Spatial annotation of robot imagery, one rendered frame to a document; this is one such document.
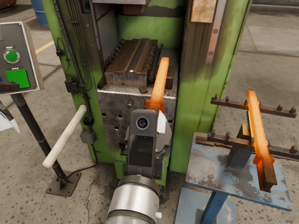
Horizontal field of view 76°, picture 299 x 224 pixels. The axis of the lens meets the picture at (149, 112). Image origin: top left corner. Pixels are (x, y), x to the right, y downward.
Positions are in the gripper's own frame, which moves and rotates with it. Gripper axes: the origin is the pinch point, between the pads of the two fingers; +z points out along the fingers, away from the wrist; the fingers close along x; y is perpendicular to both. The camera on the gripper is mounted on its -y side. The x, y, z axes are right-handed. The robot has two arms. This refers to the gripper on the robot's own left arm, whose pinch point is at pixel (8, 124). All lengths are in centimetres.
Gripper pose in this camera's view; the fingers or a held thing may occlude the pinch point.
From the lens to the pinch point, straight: 87.2
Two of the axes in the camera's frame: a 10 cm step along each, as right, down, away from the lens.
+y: -4.9, 5.7, -6.6
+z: 0.0, 7.6, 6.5
